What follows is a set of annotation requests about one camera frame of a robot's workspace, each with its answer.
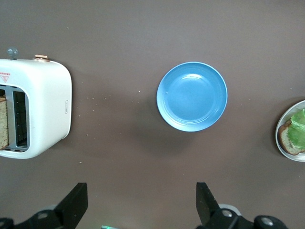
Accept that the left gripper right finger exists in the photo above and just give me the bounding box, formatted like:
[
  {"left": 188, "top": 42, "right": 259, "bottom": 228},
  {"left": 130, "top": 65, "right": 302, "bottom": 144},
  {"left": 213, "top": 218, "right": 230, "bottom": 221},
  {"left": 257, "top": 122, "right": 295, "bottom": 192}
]
[{"left": 196, "top": 183, "right": 290, "bottom": 229}]

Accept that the beige plate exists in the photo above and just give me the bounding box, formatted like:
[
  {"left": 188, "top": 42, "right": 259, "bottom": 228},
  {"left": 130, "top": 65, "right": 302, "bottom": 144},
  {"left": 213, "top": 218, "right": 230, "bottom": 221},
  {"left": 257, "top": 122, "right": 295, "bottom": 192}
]
[{"left": 275, "top": 99, "right": 305, "bottom": 163}]

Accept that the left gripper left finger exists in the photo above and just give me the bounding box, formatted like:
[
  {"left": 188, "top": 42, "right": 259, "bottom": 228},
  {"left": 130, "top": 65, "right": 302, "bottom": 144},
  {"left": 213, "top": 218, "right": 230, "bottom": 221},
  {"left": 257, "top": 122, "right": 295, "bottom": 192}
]
[{"left": 0, "top": 183, "right": 88, "bottom": 229}]

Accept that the blue plate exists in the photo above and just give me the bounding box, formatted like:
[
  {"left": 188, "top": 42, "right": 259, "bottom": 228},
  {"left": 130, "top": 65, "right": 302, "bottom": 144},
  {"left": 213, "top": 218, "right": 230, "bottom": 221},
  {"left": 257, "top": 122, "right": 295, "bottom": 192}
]
[{"left": 156, "top": 61, "right": 228, "bottom": 133}]

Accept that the cream white toaster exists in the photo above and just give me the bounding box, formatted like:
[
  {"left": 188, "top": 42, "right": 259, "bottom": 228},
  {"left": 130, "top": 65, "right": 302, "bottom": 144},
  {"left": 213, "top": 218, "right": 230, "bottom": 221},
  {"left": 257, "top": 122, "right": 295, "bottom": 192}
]
[{"left": 0, "top": 48, "right": 72, "bottom": 160}]

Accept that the brown bread slice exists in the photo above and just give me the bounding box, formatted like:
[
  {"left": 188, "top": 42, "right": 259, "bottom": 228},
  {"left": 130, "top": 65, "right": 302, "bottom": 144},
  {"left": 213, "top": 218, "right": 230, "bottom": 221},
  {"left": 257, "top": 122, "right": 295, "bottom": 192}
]
[
  {"left": 278, "top": 119, "right": 305, "bottom": 156},
  {"left": 0, "top": 94, "right": 10, "bottom": 150}
]

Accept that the green lettuce leaf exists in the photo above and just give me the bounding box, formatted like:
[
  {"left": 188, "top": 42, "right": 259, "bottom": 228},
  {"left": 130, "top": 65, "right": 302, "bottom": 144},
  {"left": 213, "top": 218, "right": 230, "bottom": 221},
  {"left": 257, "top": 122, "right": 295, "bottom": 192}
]
[{"left": 287, "top": 108, "right": 305, "bottom": 151}]

